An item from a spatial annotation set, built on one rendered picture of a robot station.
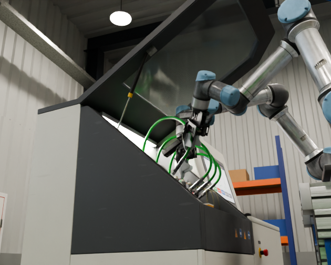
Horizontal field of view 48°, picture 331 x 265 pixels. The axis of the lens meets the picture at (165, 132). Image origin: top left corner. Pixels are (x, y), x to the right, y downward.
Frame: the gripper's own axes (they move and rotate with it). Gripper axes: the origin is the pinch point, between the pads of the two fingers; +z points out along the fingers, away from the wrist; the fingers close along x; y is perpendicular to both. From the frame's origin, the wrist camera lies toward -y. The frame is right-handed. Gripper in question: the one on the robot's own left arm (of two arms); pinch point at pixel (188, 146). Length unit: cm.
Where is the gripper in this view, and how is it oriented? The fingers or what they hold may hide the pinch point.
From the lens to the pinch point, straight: 166.6
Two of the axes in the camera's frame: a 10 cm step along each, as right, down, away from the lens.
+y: 4.8, 4.3, -7.7
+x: 8.7, -0.7, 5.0
